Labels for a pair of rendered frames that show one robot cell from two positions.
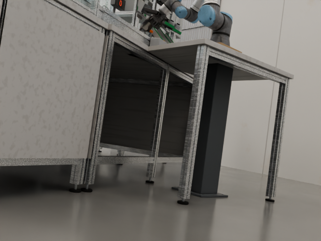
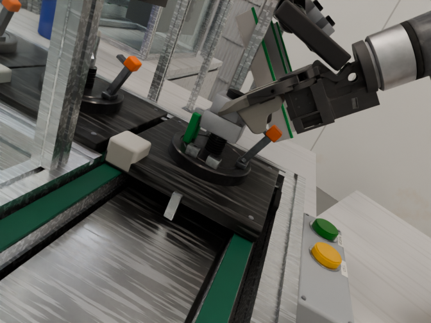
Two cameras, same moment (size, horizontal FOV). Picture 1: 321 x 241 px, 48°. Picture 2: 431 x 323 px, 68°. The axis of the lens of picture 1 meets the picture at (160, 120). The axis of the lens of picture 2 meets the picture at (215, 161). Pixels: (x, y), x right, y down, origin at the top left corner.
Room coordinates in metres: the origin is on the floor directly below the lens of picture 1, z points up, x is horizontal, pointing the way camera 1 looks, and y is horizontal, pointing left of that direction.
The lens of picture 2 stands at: (2.14, 0.36, 1.19)
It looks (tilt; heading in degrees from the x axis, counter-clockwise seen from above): 24 degrees down; 342
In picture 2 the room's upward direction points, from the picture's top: 24 degrees clockwise
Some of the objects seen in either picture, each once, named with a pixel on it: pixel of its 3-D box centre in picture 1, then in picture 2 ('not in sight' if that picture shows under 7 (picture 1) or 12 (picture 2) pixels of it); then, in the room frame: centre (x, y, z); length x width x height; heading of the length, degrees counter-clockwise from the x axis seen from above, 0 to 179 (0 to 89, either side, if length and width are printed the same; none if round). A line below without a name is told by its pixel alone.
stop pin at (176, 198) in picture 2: not in sight; (173, 205); (2.49, 0.27, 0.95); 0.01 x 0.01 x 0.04; 64
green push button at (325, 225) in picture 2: not in sight; (324, 231); (2.50, 0.03, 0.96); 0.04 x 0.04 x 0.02
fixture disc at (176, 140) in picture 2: not in sight; (210, 156); (2.60, 0.22, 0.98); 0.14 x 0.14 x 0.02
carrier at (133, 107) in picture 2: not in sight; (86, 72); (2.71, 0.45, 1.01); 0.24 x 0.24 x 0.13; 64
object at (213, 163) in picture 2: not in sight; (213, 161); (2.55, 0.23, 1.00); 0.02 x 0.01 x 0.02; 64
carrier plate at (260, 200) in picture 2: not in sight; (206, 165); (2.60, 0.22, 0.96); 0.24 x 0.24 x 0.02; 64
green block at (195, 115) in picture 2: not in sight; (192, 127); (2.61, 0.27, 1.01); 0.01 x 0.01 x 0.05; 64
